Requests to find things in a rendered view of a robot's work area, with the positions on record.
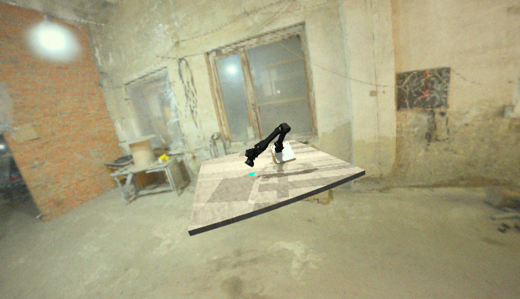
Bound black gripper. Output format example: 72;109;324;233
246;155;258;167

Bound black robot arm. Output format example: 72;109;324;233
245;122;291;158

